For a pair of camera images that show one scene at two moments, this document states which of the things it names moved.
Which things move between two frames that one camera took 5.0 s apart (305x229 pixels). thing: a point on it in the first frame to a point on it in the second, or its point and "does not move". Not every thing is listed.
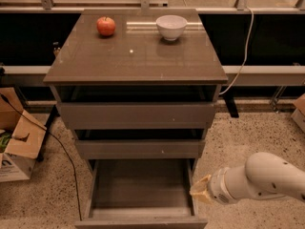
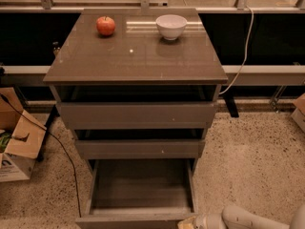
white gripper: (218, 186) to (202, 222)
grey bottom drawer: (140, 194) does not move
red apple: (106, 26) does not move
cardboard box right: (298, 114) does not move
